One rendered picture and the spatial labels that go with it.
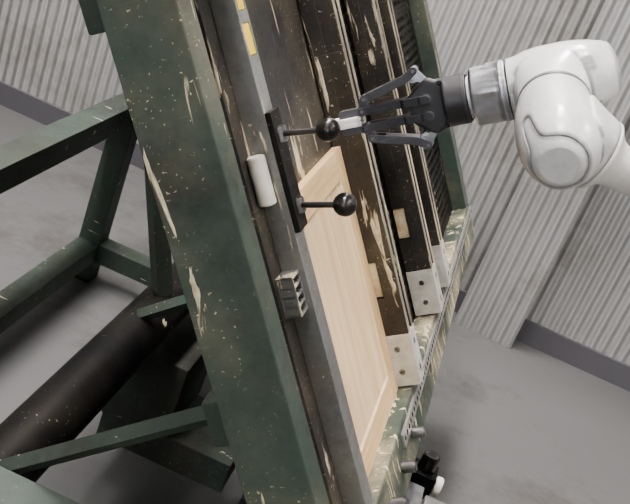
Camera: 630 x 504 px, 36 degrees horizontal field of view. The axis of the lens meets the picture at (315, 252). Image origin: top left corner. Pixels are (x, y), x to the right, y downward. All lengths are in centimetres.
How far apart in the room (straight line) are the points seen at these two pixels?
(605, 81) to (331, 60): 73
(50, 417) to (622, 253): 332
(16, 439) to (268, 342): 73
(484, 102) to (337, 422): 61
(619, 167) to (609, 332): 362
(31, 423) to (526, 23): 320
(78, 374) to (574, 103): 128
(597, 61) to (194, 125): 56
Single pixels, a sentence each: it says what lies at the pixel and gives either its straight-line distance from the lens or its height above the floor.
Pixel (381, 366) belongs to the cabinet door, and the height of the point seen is 97.
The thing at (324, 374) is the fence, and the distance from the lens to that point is 165.
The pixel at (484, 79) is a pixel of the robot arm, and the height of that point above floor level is 169.
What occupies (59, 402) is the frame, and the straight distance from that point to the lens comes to 207.
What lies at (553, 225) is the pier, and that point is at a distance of 460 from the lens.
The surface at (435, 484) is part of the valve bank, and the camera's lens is 224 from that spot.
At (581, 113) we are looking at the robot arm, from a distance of 127.
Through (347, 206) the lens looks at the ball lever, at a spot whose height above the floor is 143.
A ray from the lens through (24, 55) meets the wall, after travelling 542.
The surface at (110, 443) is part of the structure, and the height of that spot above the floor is 92.
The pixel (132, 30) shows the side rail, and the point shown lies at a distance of 130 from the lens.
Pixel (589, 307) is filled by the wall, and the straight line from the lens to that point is 488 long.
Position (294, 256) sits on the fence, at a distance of 158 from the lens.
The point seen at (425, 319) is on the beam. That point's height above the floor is 90.
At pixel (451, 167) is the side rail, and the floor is 102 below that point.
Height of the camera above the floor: 194
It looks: 23 degrees down
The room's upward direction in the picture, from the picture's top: 21 degrees clockwise
